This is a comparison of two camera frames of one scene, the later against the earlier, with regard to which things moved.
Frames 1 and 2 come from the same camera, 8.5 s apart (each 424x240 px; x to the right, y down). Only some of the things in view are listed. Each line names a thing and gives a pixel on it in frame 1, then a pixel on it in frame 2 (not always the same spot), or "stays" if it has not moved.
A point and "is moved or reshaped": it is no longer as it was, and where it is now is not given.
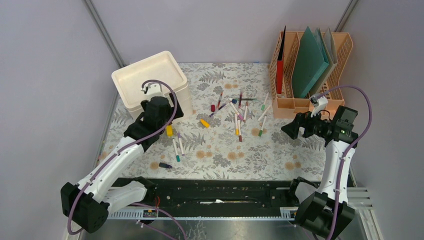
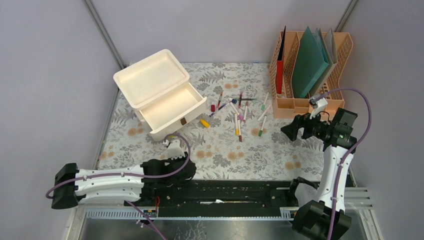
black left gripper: x=175 y=111 -> x=171 y=161
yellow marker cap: x=205 y=123 stays
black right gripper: x=303 y=120 stays
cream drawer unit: x=132 y=80 is moved or reshaped
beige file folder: x=332 y=59 stays
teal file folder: x=311 y=60 stays
